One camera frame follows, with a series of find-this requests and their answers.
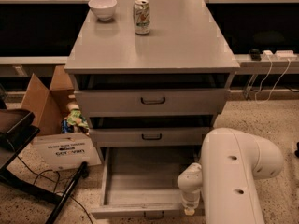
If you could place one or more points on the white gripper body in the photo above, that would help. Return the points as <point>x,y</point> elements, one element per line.
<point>191,194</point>

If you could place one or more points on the grey bottom drawer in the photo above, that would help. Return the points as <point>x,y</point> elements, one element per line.
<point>142,181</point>

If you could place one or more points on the grey drawer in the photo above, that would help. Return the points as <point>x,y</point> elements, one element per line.
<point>115,103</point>
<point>148,137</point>
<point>142,181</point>

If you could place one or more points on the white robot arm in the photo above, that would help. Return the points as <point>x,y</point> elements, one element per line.
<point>224,177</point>

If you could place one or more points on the grey drawer cabinet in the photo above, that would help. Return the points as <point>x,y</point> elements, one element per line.
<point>183,50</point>

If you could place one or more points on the grey middle drawer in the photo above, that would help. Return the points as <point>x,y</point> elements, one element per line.
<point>148,137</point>

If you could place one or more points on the grey top drawer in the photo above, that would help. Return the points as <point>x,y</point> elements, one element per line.
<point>115,103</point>

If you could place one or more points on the green toy doll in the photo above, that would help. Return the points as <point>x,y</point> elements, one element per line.
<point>74,122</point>

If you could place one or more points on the brown cardboard box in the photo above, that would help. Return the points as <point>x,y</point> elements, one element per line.
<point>61,151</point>

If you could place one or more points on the black small device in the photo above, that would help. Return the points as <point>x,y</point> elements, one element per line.
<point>255,54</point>

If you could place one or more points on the white power strip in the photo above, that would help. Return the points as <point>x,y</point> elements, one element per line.
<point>279,55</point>

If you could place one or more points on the white green soda can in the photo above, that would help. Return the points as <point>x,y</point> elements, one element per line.
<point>141,16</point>

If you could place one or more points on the black rolling stand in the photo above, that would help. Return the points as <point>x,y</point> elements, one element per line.
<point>16,132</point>

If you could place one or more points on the white bowl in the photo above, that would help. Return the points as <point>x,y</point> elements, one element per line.
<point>103,9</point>

